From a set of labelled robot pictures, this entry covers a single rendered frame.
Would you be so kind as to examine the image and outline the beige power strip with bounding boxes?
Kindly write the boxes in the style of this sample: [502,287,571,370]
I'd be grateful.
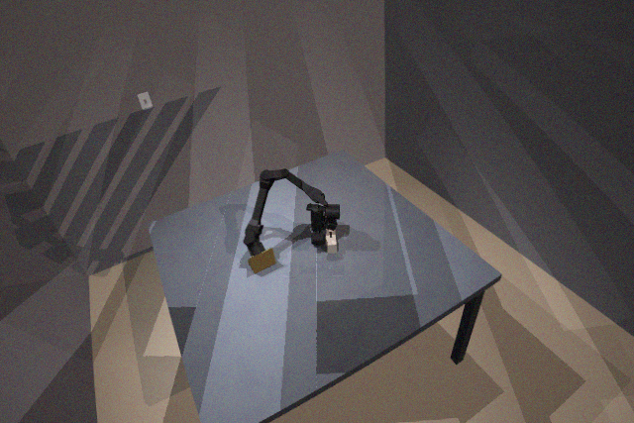
[326,229,337,254]

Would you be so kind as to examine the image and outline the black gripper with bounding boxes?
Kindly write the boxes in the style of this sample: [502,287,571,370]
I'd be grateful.
[311,217,325,245]

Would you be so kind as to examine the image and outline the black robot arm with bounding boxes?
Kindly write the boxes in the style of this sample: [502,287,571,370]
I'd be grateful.
[244,168,340,257]

